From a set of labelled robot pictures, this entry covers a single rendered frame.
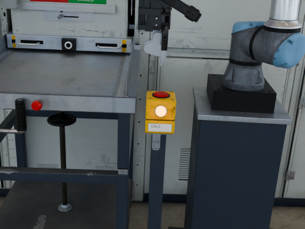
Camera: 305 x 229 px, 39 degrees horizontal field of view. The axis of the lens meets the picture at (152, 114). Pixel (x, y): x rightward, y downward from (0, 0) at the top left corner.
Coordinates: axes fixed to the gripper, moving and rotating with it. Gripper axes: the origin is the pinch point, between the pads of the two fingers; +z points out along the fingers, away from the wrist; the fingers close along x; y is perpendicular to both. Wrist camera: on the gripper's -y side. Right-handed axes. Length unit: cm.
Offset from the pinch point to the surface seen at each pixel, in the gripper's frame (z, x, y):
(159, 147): 24.5, 1.7, -0.1
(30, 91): 17.1, -21.5, 41.6
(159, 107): 11.4, 4.8, 0.7
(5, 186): 94, -87, 76
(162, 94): 8.9, 1.2, 0.0
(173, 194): 94, -87, -13
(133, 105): 19.7, -19.0, 8.3
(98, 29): 6, -75, 26
